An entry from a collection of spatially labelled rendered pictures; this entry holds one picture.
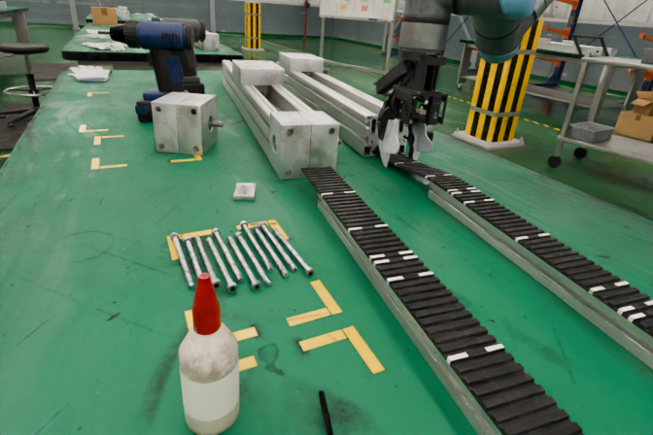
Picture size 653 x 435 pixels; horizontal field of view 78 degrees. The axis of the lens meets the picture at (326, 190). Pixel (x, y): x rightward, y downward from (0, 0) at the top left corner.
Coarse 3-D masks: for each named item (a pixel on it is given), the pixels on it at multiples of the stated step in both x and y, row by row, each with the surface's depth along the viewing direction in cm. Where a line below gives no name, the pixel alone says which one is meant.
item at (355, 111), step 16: (288, 80) 133; (304, 80) 116; (320, 80) 125; (336, 80) 118; (304, 96) 120; (320, 96) 107; (336, 96) 95; (352, 96) 103; (368, 96) 98; (336, 112) 94; (352, 112) 85; (368, 112) 82; (352, 128) 86; (368, 128) 80; (400, 128) 84; (352, 144) 87; (368, 144) 82; (400, 144) 84
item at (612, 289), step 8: (592, 288) 40; (600, 288) 40; (608, 288) 40; (616, 288) 41; (624, 288) 41; (632, 288) 40; (600, 296) 39; (608, 296) 39; (616, 296) 39; (624, 296) 40
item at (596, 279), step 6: (606, 270) 43; (576, 276) 42; (582, 276) 42; (588, 276) 42; (594, 276) 42; (600, 276) 42; (606, 276) 43; (612, 276) 42; (576, 282) 41; (582, 282) 41; (588, 282) 41; (594, 282) 41; (600, 282) 41; (606, 282) 41; (612, 282) 42; (618, 282) 42
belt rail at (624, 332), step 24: (432, 192) 65; (456, 216) 60; (504, 240) 51; (528, 264) 48; (552, 288) 45; (576, 288) 42; (600, 312) 40; (624, 336) 37; (648, 336) 35; (648, 360) 36
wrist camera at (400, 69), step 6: (402, 60) 70; (396, 66) 72; (402, 66) 70; (390, 72) 74; (396, 72) 72; (402, 72) 70; (384, 78) 76; (390, 78) 74; (396, 78) 72; (402, 78) 72; (378, 84) 79; (384, 84) 76; (390, 84) 75; (396, 84) 75; (378, 90) 79; (384, 90) 78
